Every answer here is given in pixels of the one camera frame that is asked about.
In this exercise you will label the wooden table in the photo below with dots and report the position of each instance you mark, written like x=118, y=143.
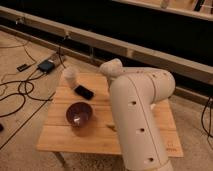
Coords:
x=59, y=136

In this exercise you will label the white paper cup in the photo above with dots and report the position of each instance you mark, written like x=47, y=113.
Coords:
x=70, y=75

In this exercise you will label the black smartphone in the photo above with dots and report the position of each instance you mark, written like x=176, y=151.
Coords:
x=84, y=92

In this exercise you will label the small black device on floor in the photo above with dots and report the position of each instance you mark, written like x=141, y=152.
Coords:
x=22, y=67

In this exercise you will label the purple bowl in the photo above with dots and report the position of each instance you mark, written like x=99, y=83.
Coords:
x=78, y=114

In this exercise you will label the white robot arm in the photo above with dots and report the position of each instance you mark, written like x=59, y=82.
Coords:
x=132, y=91

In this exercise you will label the black power adapter box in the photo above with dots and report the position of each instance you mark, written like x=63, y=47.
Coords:
x=46, y=66

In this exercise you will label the orange toy carrot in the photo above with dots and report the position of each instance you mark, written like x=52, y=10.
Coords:
x=112, y=127

